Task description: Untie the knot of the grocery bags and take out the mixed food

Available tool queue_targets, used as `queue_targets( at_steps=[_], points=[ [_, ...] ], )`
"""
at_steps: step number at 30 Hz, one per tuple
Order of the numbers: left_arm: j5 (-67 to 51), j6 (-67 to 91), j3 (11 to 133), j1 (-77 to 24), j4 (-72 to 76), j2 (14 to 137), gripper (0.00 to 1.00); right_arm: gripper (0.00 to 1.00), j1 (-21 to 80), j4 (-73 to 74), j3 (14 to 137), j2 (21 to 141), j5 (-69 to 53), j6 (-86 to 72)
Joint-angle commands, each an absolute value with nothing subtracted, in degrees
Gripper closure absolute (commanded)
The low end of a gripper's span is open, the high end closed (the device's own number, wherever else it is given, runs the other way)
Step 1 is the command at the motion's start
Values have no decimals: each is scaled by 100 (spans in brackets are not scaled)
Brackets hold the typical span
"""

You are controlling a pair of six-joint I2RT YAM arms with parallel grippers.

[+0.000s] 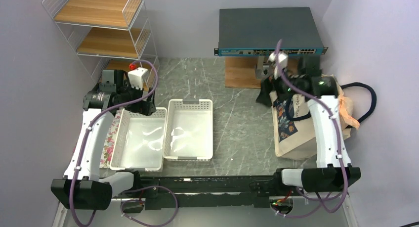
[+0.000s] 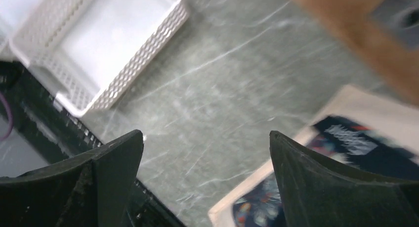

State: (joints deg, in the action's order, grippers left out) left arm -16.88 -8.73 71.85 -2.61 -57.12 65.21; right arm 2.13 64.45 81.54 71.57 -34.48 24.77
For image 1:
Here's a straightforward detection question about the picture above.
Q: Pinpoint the left white plastic basket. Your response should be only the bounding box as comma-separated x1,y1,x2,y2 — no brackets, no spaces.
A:
109,107,167,172

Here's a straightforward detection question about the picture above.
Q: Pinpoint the beige canvas tote bag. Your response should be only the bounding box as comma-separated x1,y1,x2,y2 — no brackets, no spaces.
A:
272,76,377,160

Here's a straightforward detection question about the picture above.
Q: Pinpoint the floral pattern tray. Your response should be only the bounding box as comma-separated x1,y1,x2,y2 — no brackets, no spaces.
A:
100,109,122,168

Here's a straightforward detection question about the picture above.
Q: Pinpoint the right white plastic basket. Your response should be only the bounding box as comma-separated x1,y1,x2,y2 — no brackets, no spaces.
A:
163,99,213,162

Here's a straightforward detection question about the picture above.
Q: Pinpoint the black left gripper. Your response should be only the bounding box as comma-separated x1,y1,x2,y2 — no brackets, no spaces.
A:
117,81,156,116

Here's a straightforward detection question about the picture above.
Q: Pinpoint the white wire wooden shelf rack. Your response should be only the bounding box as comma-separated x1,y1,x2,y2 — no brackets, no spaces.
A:
42,0,160,83

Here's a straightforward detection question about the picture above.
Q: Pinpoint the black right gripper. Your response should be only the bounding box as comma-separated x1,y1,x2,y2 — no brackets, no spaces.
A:
256,64,305,107

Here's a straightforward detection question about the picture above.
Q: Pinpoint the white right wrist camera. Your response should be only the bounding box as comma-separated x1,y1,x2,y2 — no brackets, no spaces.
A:
268,52,289,79

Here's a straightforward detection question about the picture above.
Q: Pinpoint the orange plastic grocery bag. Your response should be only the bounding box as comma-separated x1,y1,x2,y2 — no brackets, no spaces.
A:
338,85,360,130

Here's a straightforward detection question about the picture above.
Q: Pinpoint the wooden board with metal stand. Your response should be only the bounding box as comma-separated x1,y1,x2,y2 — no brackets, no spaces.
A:
225,56,274,89

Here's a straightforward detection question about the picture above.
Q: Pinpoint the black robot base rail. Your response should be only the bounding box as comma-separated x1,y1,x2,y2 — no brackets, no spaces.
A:
117,174,294,210

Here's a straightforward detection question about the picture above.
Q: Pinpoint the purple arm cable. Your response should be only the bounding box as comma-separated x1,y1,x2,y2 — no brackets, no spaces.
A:
69,59,179,227
274,39,350,219

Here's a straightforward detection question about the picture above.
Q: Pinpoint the white plastic basket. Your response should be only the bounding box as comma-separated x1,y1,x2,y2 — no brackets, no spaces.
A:
163,99,213,162
109,107,167,172

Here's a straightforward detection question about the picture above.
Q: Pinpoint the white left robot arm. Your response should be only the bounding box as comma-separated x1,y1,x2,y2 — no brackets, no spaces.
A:
50,67,156,211

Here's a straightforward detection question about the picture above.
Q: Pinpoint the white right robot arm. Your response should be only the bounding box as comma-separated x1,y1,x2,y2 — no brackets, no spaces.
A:
256,76,361,195

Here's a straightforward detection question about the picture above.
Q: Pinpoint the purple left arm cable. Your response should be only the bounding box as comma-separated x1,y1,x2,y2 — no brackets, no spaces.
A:
69,59,179,227

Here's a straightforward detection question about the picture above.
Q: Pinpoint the dark grey network switch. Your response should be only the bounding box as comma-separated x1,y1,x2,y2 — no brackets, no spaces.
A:
214,7,327,56

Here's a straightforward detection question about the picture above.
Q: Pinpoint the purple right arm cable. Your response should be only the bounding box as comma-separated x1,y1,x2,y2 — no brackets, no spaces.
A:
274,39,350,219

